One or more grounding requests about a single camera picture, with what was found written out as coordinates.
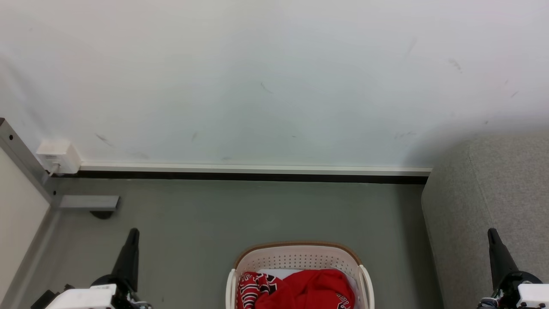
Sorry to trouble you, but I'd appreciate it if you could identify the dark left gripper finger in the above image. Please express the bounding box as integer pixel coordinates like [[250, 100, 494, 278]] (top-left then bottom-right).
[[111, 228, 140, 293]]

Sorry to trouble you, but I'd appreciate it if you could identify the white wall socket box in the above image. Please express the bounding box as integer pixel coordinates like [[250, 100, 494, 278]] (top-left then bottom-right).
[[36, 139, 82, 176]]

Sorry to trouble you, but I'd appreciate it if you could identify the grey fabric sofa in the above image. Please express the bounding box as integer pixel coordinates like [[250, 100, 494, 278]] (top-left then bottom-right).
[[421, 132, 549, 309]]

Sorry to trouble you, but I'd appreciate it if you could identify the white baseboard strip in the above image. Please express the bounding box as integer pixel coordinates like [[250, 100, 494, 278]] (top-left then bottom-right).
[[79, 162, 432, 177]]

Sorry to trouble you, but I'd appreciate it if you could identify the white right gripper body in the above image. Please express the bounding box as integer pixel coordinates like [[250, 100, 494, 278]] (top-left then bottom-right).
[[478, 271, 549, 309]]

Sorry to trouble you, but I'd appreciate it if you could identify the beige partition panel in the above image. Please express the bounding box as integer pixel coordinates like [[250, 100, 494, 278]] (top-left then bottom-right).
[[0, 148, 51, 297]]

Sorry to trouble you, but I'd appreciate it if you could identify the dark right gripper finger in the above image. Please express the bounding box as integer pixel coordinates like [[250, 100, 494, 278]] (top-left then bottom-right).
[[487, 228, 520, 291]]

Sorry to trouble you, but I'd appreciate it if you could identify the white perforated laundry basket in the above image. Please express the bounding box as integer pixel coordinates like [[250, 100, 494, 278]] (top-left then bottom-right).
[[226, 242, 375, 309]]

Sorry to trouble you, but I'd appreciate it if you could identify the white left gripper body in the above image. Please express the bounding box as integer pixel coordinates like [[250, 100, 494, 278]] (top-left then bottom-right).
[[31, 275, 151, 309]]

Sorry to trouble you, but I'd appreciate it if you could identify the grey metal frame post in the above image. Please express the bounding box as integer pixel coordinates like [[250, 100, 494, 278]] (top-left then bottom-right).
[[0, 118, 120, 211]]

